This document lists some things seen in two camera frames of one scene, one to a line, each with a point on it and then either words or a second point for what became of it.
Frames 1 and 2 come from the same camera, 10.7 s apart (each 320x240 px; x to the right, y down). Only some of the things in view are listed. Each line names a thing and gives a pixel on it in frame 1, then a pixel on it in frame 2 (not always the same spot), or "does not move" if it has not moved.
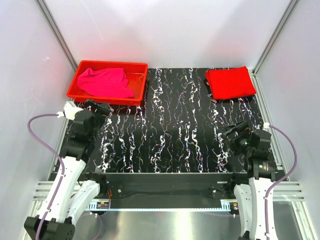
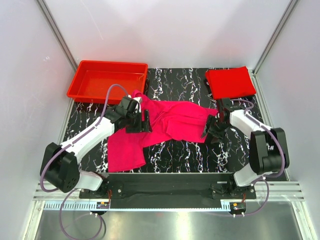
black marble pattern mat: x=180 y=129 does not move
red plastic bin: x=136 y=73 does not move
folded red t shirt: x=228 y=82 does not move
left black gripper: x=100 y=108 -> x=139 y=122
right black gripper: x=232 y=133 -> x=214 y=124
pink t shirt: x=111 y=81 -> x=161 y=121
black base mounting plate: x=170 y=185 does not move
